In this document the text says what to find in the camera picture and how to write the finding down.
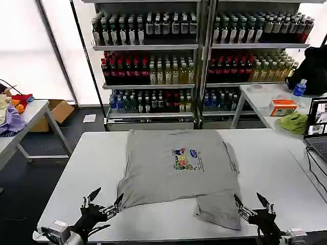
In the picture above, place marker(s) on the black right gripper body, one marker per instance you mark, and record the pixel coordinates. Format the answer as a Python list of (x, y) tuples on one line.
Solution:
[(267, 223)]

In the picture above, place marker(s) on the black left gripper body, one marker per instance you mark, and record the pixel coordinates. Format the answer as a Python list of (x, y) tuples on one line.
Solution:
[(89, 218)]

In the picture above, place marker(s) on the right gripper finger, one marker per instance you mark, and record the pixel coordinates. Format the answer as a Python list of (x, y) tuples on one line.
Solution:
[(241, 208), (267, 205)]

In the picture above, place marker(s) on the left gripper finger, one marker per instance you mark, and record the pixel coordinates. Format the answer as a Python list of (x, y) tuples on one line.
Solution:
[(113, 208), (89, 200)]

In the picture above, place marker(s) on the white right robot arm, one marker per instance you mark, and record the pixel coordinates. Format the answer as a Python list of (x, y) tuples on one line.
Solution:
[(296, 236)]

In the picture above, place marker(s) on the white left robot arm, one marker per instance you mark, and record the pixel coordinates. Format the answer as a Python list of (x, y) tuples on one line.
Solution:
[(62, 233)]

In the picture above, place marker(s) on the grey printed t-shirt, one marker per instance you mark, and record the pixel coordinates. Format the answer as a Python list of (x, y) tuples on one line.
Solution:
[(158, 173)]

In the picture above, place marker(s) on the white paper sheet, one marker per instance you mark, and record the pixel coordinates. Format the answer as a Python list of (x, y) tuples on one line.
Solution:
[(89, 118)]

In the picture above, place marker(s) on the green cloth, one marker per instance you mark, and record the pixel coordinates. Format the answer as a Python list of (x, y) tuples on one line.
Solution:
[(293, 122)]

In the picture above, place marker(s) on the open laptop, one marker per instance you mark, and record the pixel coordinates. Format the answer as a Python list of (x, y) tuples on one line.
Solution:
[(318, 132)]

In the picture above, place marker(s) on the brown cardboard box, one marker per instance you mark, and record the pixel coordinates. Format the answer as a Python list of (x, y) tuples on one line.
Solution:
[(57, 109)]

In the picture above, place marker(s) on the orange tissue box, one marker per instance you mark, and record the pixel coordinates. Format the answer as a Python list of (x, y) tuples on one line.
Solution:
[(282, 107)]

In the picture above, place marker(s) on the white side table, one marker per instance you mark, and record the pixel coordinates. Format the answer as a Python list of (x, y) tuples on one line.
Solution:
[(38, 109)]

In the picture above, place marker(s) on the white desk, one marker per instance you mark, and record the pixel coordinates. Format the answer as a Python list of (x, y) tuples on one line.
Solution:
[(260, 99)]

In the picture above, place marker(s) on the pile of colourful clothes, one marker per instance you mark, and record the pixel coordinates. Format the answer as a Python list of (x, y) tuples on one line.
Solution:
[(12, 112)]

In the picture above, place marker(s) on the blue water bottle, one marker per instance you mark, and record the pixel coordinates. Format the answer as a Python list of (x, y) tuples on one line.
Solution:
[(299, 89)]

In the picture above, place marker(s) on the black slanted pole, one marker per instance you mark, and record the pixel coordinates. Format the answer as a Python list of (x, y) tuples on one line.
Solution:
[(88, 63)]

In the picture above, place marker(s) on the black bag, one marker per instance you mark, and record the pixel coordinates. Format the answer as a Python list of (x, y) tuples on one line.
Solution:
[(313, 71)]

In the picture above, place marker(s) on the metal shelf with bottles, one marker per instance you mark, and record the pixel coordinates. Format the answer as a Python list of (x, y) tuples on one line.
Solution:
[(242, 63), (153, 63)]

